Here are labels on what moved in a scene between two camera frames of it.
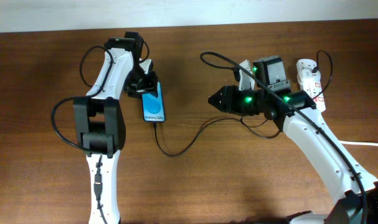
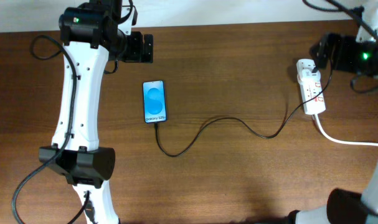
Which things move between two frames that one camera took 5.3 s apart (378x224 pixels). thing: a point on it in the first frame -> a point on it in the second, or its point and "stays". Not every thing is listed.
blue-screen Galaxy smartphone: (153, 106) stays
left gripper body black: (138, 83) -> (129, 48)
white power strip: (309, 76) stays
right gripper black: (231, 99) -> (323, 50)
